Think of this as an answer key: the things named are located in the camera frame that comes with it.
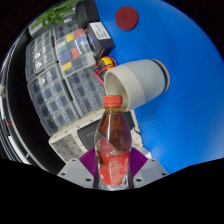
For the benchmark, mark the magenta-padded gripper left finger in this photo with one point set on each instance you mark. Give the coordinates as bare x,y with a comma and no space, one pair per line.
75,171

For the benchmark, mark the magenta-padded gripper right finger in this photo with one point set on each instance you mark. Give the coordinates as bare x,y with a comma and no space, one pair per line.
151,170

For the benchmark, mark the clear bottle with red drink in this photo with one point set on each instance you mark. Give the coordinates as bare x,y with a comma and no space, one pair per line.
112,146

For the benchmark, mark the grey small-parts drawer cabinet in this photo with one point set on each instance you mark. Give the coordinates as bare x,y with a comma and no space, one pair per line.
39,55
65,28
86,91
53,100

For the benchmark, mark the grey-white ceramic mug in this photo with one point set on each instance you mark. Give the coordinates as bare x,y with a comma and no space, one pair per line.
143,81

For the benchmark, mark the yellow multimeter with leads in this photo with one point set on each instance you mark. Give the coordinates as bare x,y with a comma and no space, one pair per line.
107,62

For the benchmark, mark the clear compartment box coloured parts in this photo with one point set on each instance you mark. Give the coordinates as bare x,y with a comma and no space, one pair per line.
75,51

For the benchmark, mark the small black labelled box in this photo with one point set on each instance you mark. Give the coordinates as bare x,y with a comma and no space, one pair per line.
100,38

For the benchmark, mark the flat round red coaster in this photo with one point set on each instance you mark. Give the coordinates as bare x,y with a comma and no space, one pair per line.
126,18

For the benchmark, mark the green potted plant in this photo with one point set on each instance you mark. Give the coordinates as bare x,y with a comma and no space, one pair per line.
55,15

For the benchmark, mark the flat black pouch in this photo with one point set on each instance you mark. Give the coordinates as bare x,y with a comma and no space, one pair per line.
87,11

